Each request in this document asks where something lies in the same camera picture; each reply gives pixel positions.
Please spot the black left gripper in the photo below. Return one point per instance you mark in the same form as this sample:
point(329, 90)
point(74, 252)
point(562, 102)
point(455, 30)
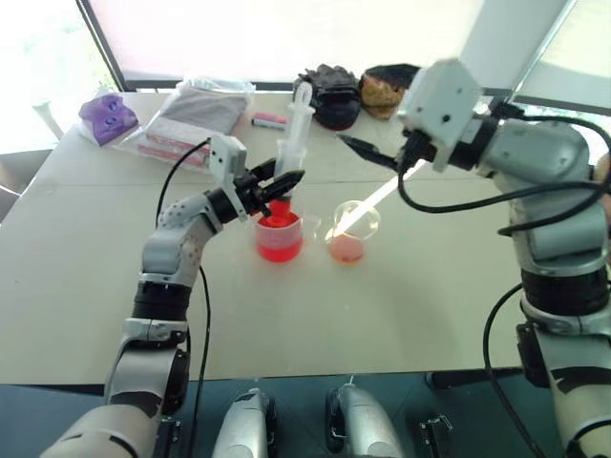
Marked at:
point(250, 195)

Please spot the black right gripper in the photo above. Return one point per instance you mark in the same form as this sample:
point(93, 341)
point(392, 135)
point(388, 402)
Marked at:
point(417, 149)

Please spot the large clear plastic syringe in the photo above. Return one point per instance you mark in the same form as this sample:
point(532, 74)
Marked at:
point(298, 124)

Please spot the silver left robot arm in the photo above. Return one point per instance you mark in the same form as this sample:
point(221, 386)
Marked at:
point(167, 238)

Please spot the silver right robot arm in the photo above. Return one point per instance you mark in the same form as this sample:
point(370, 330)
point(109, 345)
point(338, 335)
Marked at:
point(549, 143)

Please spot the clear beaker of red liquid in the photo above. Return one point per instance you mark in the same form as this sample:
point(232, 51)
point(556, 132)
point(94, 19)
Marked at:
point(279, 243)

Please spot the clear beaker with orange liquid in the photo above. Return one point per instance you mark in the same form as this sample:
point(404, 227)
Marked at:
point(346, 250)

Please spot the red marker pen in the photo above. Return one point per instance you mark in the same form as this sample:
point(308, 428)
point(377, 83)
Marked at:
point(268, 120)

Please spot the black crumpled gloves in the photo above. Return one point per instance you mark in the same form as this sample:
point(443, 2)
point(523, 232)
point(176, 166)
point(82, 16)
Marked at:
point(334, 97)

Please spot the clear bag with grey cloth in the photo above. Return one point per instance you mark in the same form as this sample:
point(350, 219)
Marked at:
point(191, 119)

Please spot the purple plastic bag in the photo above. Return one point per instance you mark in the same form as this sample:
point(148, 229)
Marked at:
point(107, 119)

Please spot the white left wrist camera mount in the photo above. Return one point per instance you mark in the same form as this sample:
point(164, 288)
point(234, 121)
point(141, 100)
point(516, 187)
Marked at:
point(228, 157)

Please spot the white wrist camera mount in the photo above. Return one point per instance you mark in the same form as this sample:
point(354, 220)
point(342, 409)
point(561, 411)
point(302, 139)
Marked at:
point(228, 157)
point(439, 100)

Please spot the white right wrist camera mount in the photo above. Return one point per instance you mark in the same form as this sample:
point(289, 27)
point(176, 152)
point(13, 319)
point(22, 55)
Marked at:
point(439, 100)

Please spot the black metal bracket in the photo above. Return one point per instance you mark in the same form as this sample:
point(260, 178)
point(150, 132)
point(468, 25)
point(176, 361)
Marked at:
point(436, 436)
point(172, 439)

